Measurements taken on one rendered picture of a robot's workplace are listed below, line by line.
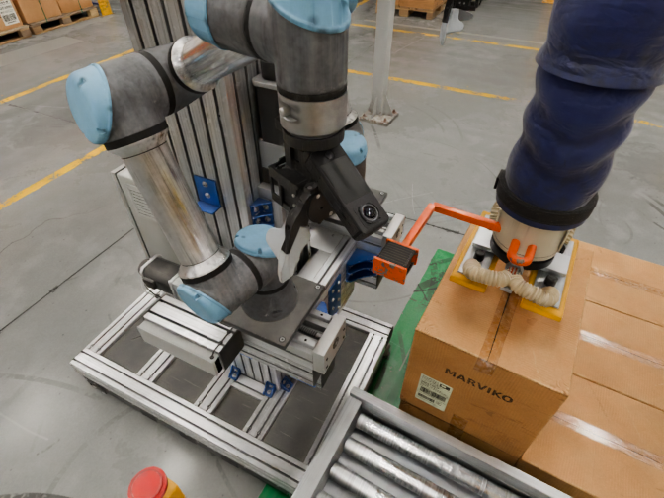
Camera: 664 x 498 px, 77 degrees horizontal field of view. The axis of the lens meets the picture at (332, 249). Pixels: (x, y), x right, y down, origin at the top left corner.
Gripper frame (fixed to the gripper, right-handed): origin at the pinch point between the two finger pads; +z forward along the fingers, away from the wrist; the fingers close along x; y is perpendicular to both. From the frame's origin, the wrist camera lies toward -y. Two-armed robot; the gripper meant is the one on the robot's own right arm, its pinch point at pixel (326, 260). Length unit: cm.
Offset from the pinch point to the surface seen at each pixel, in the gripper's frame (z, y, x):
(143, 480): 44, 12, 36
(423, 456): 93, -14, -26
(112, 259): 149, 207, 8
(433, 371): 69, -4, -38
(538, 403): 61, -30, -46
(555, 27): -19, 3, -59
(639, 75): -14, -13, -62
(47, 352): 149, 159, 59
